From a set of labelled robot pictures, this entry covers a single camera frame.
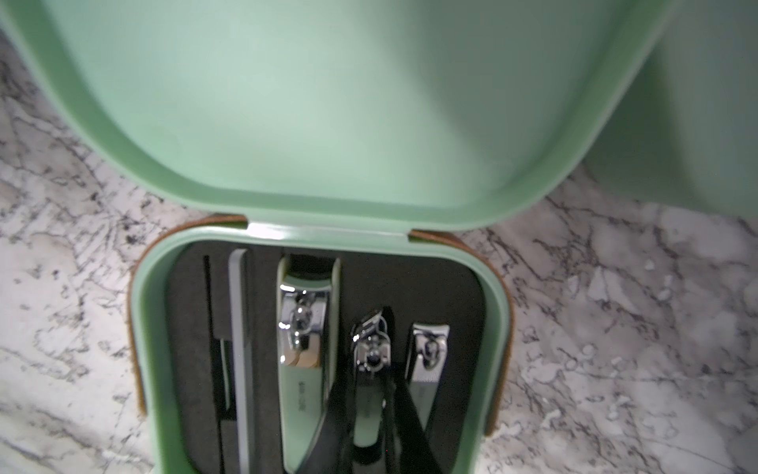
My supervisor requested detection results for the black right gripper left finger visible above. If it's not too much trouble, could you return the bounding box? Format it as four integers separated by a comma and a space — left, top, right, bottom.
296, 369, 356, 474

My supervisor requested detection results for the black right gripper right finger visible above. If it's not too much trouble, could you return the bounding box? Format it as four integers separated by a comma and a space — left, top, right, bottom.
383, 367, 442, 473

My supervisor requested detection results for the small clipper pile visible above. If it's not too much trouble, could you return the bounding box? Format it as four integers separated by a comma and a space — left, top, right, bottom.
406, 323, 450, 431

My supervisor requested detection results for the green nail kit case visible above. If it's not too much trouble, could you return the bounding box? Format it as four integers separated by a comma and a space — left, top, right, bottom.
1, 1, 675, 473
584, 1, 757, 219

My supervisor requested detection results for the large clipper table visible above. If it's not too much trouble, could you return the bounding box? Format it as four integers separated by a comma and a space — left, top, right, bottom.
276, 254, 341, 473

